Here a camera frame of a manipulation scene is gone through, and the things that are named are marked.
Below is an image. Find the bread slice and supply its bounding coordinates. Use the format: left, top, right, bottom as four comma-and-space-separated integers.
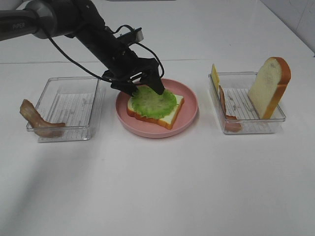
126, 95, 185, 130
248, 57, 291, 119

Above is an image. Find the yellow cheese slice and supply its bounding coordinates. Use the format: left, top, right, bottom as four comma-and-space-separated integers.
211, 63, 220, 95

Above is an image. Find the clear plastic tray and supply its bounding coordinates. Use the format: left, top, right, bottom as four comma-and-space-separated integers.
26, 77, 106, 143
209, 72, 286, 134

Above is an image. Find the bacon strip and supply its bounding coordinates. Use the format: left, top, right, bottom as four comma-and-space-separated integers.
219, 85, 242, 132
20, 99, 66, 138

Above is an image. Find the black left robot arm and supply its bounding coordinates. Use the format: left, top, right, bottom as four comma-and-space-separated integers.
0, 0, 164, 96

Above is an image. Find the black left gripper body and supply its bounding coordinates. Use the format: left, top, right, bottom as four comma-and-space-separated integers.
102, 48, 157, 83

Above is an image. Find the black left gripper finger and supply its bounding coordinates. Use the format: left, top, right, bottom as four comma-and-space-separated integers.
140, 70, 164, 95
111, 82, 137, 96

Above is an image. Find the clear right plastic tray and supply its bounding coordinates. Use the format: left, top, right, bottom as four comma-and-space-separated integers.
209, 72, 286, 134

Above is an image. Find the green lettuce leaf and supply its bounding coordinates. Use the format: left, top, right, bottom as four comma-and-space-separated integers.
128, 86, 182, 119

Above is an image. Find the clear left plastic tray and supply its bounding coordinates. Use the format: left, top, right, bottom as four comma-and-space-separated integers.
26, 77, 106, 143

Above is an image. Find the pink round plate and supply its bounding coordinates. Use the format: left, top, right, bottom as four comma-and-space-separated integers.
116, 79, 198, 138

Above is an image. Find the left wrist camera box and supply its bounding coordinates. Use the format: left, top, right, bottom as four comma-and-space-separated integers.
117, 28, 144, 46

